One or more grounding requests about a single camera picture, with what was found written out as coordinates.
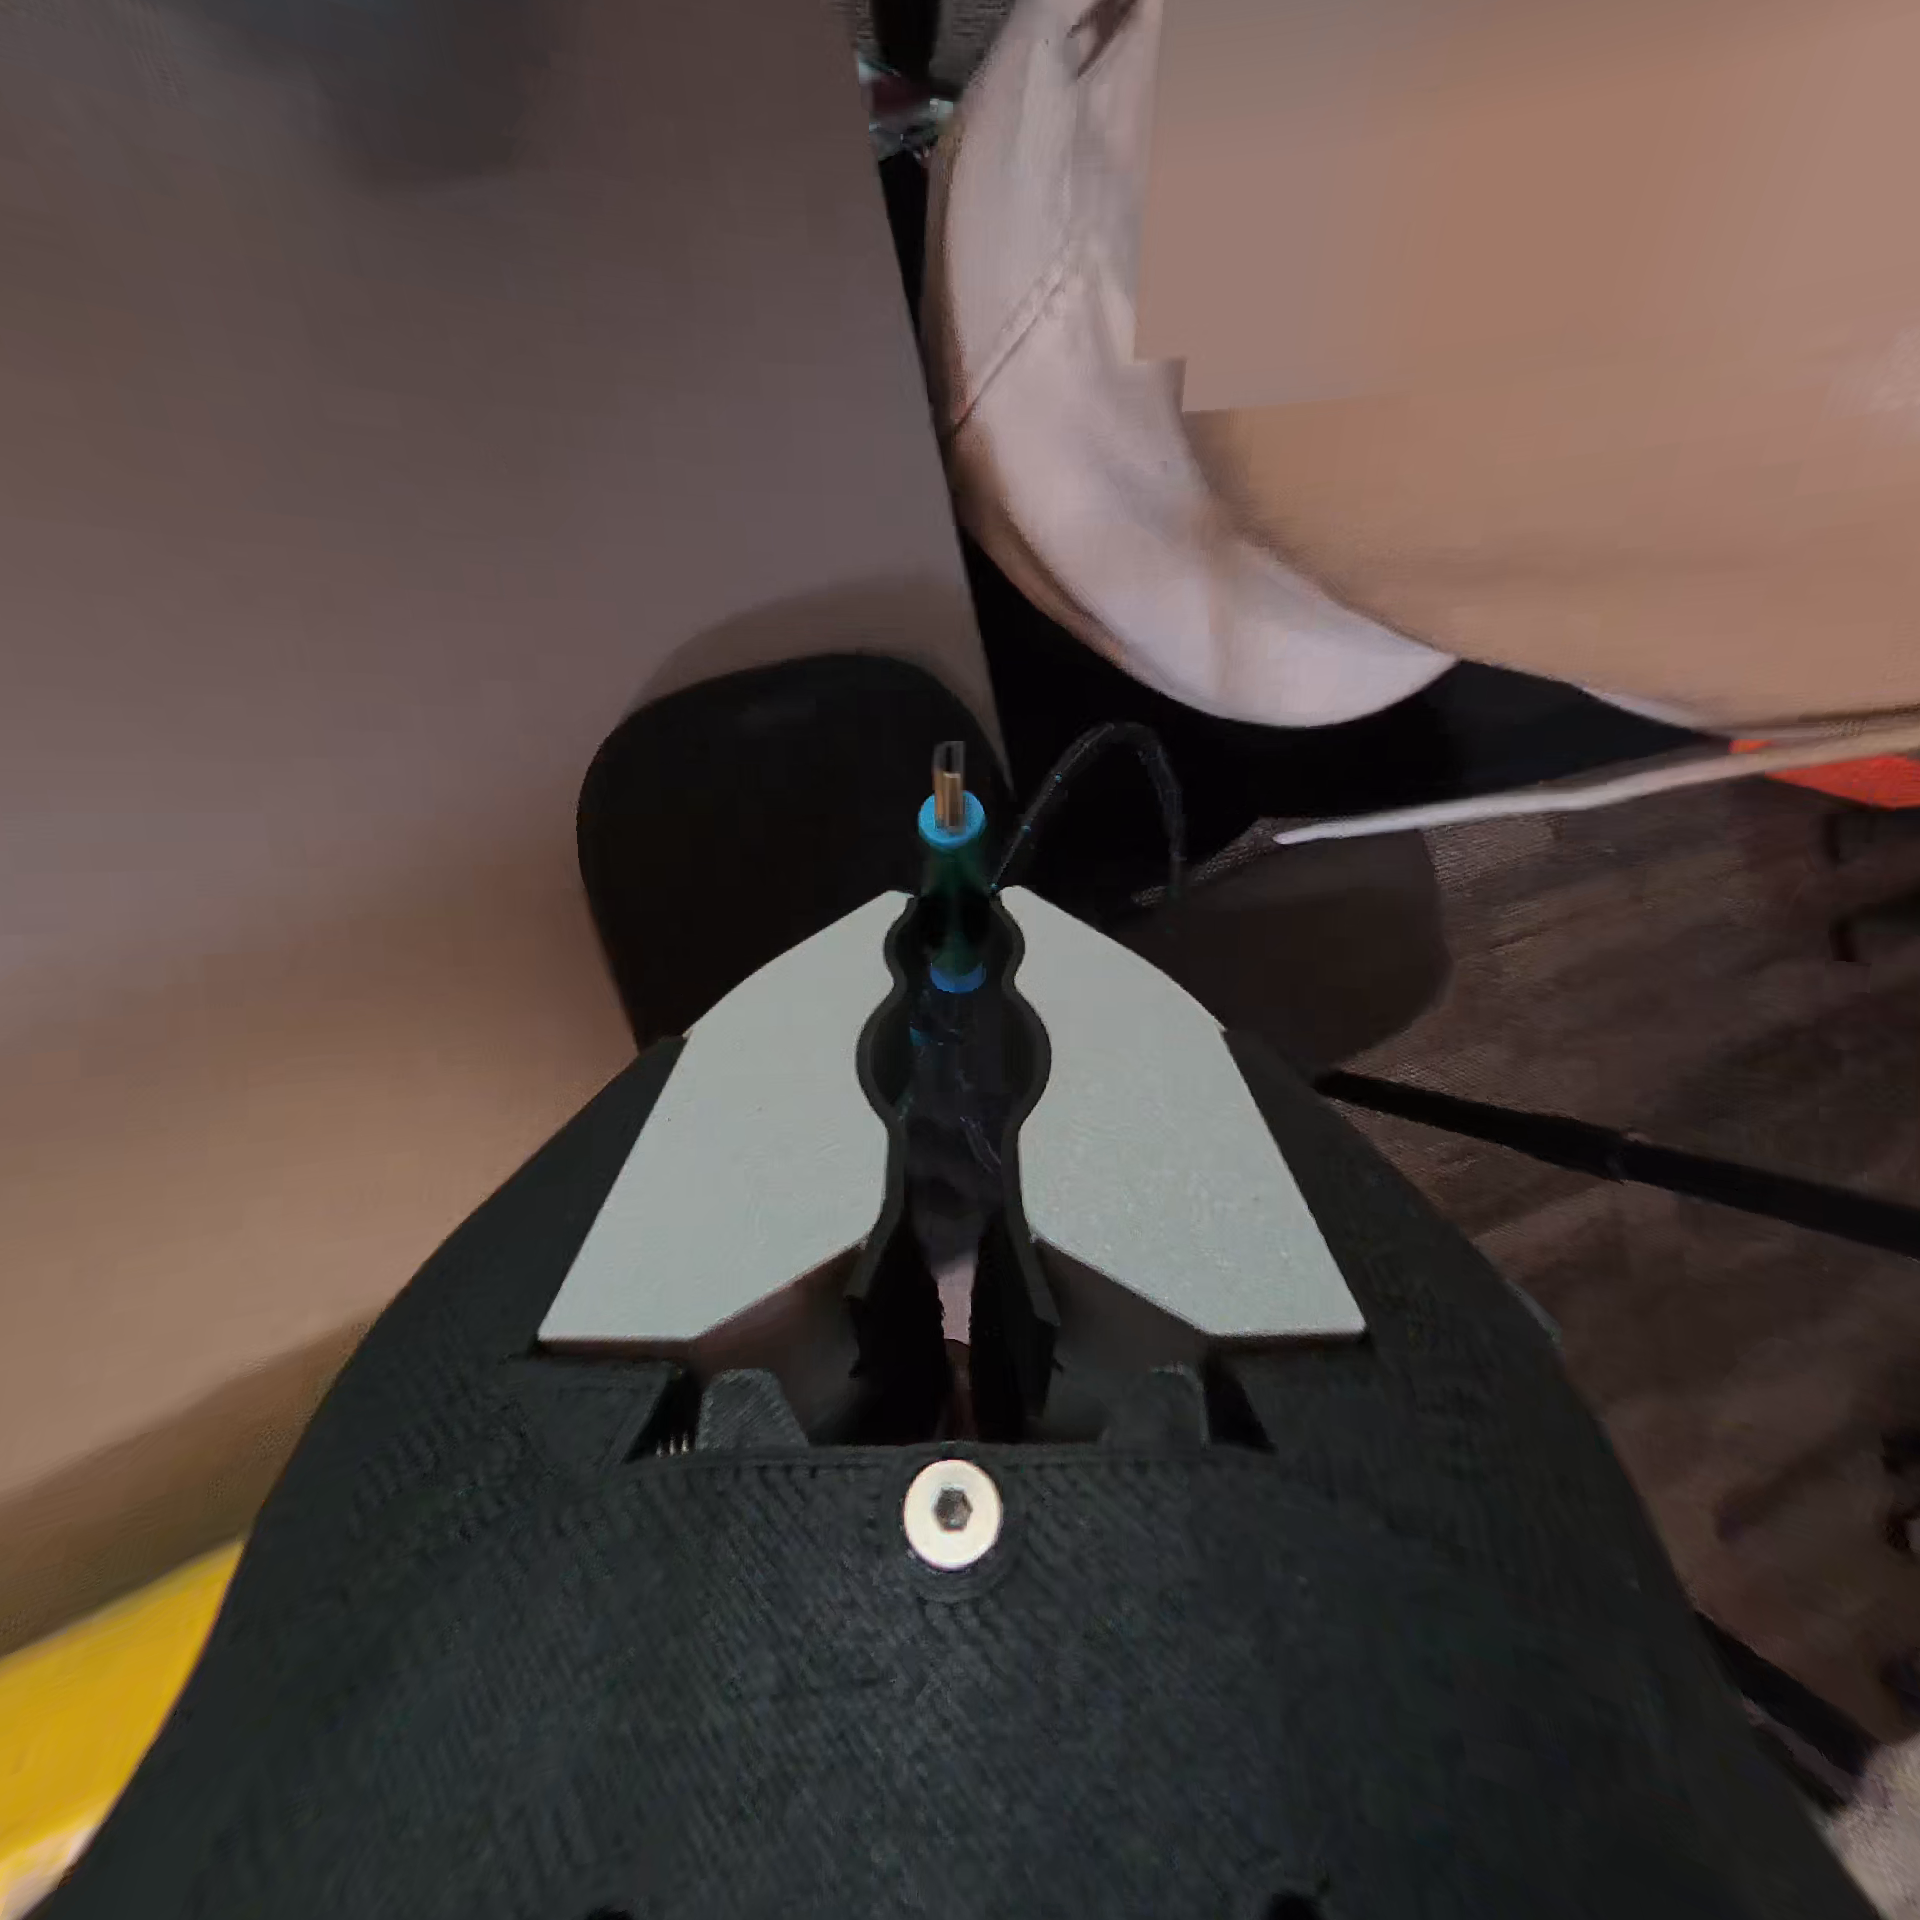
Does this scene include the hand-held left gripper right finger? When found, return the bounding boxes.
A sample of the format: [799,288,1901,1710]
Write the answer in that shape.
[972,885,1367,1442]

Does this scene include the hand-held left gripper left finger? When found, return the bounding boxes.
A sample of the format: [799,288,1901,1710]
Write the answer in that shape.
[533,888,943,1442]

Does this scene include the braided HDMI cable green plugs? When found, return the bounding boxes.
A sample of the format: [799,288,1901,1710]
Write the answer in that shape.
[901,724,1188,1187]

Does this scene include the grey desk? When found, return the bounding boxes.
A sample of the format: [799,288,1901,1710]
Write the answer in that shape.
[0,0,1002,1659]

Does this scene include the black bumpy pad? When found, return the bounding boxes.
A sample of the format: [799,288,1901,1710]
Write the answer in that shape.
[578,654,999,1054]

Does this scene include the orange red object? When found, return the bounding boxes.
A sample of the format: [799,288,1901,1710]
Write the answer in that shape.
[1725,735,1920,817]

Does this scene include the yellow plastic bin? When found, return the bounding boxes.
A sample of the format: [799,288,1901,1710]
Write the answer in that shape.
[0,1541,251,1912]

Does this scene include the white cord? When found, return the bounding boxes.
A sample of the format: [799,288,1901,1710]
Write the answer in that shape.
[1272,718,1920,853]

